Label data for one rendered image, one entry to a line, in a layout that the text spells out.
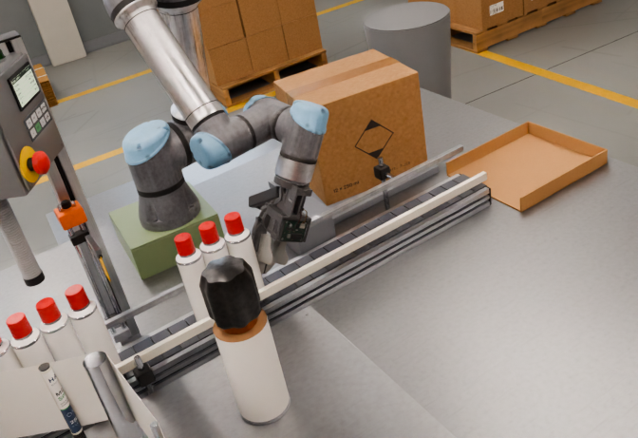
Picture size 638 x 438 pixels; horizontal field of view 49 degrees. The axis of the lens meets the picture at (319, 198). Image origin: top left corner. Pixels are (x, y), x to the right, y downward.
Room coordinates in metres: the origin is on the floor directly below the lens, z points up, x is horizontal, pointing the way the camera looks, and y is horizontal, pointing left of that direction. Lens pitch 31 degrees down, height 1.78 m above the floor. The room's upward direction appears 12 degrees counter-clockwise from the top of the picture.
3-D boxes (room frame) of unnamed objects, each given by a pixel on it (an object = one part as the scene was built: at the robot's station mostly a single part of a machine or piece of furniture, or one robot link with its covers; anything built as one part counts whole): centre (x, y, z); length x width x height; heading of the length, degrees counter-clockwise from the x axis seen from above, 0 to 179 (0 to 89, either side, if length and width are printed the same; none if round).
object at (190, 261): (1.14, 0.27, 0.98); 0.05 x 0.05 x 0.20
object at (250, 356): (0.88, 0.16, 1.03); 0.09 x 0.09 x 0.30
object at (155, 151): (1.53, 0.36, 1.09); 0.13 x 0.12 x 0.14; 126
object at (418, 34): (3.64, -0.64, 0.31); 0.46 x 0.46 x 0.62
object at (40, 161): (1.06, 0.43, 1.33); 0.04 x 0.03 x 0.04; 172
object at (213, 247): (1.16, 0.22, 0.98); 0.05 x 0.05 x 0.20
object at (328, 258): (1.19, 0.08, 0.91); 1.07 x 0.01 x 0.02; 117
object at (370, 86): (1.69, -0.12, 0.99); 0.30 x 0.24 x 0.27; 108
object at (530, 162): (1.54, -0.53, 0.85); 0.30 x 0.26 x 0.04; 117
